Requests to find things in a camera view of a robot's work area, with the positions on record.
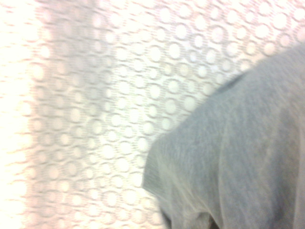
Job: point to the grey shirt with red collar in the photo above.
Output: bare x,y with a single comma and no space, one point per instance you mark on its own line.
236,152

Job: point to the white textured bedspread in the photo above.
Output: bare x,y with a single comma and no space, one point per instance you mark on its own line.
95,107

